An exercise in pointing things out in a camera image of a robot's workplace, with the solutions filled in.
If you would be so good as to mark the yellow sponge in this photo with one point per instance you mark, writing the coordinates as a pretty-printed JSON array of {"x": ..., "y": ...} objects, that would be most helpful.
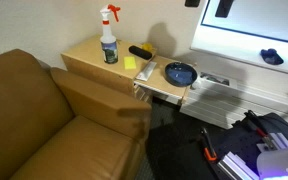
[{"x": 129, "y": 63}]

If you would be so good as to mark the black bowl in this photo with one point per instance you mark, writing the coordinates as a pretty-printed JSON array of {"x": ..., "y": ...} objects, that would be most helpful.
[{"x": 180, "y": 74}]

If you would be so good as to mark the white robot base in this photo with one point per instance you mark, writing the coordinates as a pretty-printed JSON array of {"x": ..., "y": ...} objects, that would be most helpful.
[{"x": 273, "y": 165}]

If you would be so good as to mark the light wooden side table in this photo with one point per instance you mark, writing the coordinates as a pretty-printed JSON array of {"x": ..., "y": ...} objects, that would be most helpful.
[{"x": 86, "y": 59}]

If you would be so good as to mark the small yellow object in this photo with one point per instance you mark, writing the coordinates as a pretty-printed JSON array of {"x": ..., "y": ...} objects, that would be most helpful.
[{"x": 147, "y": 47}]

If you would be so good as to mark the spray bottle with red trigger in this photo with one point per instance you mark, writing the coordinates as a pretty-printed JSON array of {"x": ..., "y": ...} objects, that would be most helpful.
[{"x": 108, "y": 40}]

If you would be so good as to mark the brown leather armchair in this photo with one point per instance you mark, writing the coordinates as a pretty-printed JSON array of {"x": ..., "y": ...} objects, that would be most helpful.
[{"x": 55, "y": 125}]

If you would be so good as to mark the red black clamp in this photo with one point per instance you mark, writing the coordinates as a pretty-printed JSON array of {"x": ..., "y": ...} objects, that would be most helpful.
[{"x": 253, "y": 125}]

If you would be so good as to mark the black breadboard robot platform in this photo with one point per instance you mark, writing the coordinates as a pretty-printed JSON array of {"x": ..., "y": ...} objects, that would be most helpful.
[{"x": 269, "y": 123}]

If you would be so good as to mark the aluminium extrusion rails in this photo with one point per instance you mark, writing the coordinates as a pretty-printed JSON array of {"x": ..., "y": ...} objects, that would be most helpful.
[{"x": 240, "y": 158}]

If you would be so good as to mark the blue object on sill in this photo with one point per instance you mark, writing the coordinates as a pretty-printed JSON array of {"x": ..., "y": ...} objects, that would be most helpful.
[{"x": 270, "y": 56}]

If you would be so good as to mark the white wall heater unit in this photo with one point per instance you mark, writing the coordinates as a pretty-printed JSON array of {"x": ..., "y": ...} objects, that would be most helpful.
[{"x": 221, "y": 101}]

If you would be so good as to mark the orange handled clamp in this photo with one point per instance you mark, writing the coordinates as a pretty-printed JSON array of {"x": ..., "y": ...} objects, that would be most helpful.
[{"x": 208, "y": 149}]

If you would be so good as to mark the black mount on wall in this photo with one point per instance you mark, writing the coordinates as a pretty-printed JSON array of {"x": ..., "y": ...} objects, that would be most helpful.
[{"x": 192, "y": 3}]

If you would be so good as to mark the black mount on window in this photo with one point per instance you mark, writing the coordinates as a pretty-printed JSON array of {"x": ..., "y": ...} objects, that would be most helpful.
[{"x": 223, "y": 8}]

